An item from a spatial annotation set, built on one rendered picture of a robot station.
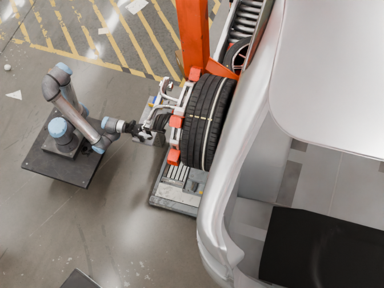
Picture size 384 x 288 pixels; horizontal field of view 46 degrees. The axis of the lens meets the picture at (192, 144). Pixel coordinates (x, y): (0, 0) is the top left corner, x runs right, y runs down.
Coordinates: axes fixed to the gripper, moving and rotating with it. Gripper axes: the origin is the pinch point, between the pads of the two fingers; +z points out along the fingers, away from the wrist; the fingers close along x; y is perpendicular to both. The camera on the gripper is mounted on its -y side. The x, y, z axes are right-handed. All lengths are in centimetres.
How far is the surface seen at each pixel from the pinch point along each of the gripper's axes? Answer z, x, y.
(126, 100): -60, -64, 83
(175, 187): 13, 9, 75
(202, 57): 21, -57, -19
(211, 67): 26, -64, 0
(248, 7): 27, -180, 57
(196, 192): 33, 11, 66
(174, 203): 17, 22, 75
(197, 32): 19, -57, -45
